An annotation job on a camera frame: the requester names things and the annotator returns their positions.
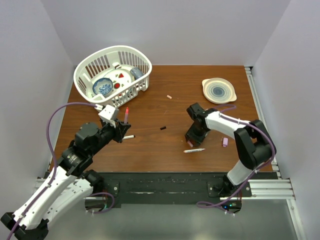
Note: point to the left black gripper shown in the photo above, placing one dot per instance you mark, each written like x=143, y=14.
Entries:
x=120, y=131

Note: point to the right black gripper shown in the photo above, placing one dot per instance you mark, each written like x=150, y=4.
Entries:
x=198, y=139

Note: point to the white black-tip marker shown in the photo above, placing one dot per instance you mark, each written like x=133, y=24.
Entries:
x=129, y=137

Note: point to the pink highlighter pen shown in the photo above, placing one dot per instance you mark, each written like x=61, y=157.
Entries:
x=126, y=116

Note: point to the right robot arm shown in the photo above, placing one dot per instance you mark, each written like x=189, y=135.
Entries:
x=254, y=145

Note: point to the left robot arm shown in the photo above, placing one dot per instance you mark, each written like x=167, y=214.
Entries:
x=67, y=184

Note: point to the purple pen cap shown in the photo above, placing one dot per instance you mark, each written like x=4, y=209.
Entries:
x=225, y=142

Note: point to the white pink-end marker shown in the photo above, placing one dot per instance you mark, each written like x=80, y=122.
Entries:
x=194, y=150

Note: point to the blue patterned bowl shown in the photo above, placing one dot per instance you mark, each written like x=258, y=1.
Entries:
x=102, y=86

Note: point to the white strawberry plate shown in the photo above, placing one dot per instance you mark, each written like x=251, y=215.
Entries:
x=121, y=78

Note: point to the beige plate blue rings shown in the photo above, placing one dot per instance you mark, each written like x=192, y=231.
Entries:
x=218, y=90

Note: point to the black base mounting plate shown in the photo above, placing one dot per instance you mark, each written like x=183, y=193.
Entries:
x=161, y=188

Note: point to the grey blue cup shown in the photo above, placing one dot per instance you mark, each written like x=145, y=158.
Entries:
x=136, y=73

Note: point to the white plastic dish basket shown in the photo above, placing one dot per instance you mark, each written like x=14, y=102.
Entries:
x=96, y=65

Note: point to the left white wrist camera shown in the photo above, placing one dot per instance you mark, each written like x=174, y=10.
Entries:
x=109, y=114

